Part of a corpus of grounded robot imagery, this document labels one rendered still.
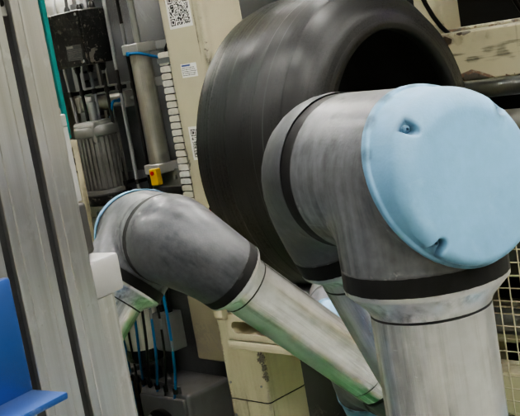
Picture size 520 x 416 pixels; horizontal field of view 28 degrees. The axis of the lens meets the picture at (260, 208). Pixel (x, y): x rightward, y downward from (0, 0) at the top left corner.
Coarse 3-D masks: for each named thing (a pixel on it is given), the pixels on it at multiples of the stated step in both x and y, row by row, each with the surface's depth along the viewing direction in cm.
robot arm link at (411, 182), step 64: (320, 128) 72; (384, 128) 65; (448, 128) 65; (512, 128) 67; (320, 192) 71; (384, 192) 64; (448, 192) 64; (512, 192) 67; (384, 256) 67; (448, 256) 64; (384, 320) 70; (448, 320) 68; (384, 384) 72; (448, 384) 69
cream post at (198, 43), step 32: (160, 0) 226; (192, 0) 219; (224, 0) 224; (192, 32) 221; (224, 32) 224; (192, 96) 226; (192, 160) 231; (224, 320) 236; (224, 352) 239; (256, 352) 231; (256, 384) 233; (288, 384) 237
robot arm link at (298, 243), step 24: (288, 120) 76; (264, 168) 78; (264, 192) 79; (288, 216) 76; (288, 240) 81; (312, 240) 78; (312, 264) 81; (336, 264) 80; (336, 288) 83; (360, 312) 83; (360, 336) 85
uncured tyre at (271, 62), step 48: (288, 0) 204; (336, 0) 193; (384, 0) 199; (240, 48) 196; (288, 48) 186; (336, 48) 187; (384, 48) 226; (432, 48) 208; (240, 96) 190; (288, 96) 183; (240, 144) 189; (240, 192) 192
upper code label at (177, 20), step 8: (168, 0) 224; (176, 0) 222; (184, 0) 221; (168, 8) 225; (176, 8) 223; (184, 8) 221; (168, 16) 225; (176, 16) 224; (184, 16) 222; (176, 24) 224; (184, 24) 222; (192, 24) 221
